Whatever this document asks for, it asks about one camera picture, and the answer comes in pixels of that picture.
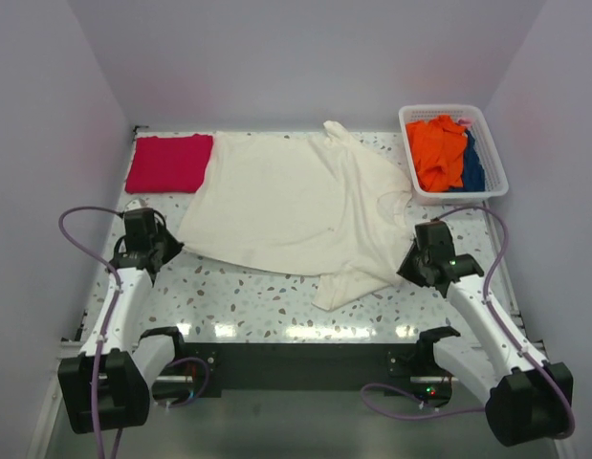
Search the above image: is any cream white t-shirt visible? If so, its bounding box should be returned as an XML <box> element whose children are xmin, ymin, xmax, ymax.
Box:
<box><xmin>178</xmin><ymin>121</ymin><xmax>412</xmax><ymax>311</ymax></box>

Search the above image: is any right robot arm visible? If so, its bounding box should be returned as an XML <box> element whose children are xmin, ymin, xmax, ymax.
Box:
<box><xmin>398</xmin><ymin>220</ymin><xmax>575</xmax><ymax>447</ymax></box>

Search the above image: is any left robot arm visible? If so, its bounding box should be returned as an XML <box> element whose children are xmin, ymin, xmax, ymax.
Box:
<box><xmin>57</xmin><ymin>207</ymin><xmax>187</xmax><ymax>434</ymax></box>

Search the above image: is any folded red t-shirt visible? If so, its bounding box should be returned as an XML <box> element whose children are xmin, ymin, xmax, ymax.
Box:
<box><xmin>124</xmin><ymin>134</ymin><xmax>214</xmax><ymax>194</ymax></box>

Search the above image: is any blue t-shirt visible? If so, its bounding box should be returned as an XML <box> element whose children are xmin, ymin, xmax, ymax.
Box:
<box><xmin>449</xmin><ymin>130</ymin><xmax>486</xmax><ymax>192</ymax></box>

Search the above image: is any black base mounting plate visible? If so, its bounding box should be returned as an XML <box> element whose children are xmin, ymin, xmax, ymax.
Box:
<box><xmin>185</xmin><ymin>342</ymin><xmax>458</xmax><ymax>404</ymax></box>

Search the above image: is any white plastic laundry basket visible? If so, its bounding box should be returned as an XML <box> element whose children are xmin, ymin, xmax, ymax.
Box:
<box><xmin>399</xmin><ymin>103</ymin><xmax>509</xmax><ymax>206</ymax></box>

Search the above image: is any orange t-shirt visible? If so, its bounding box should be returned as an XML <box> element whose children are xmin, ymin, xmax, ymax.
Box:
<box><xmin>406</xmin><ymin>114</ymin><xmax>468</xmax><ymax>193</ymax></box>

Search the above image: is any pink garment in basket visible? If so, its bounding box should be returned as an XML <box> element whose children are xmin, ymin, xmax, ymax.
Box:
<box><xmin>457</xmin><ymin>117</ymin><xmax>473</xmax><ymax>129</ymax></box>

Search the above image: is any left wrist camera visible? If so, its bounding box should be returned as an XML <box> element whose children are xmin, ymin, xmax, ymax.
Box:
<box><xmin>121</xmin><ymin>198</ymin><xmax>148</xmax><ymax>214</ymax></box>

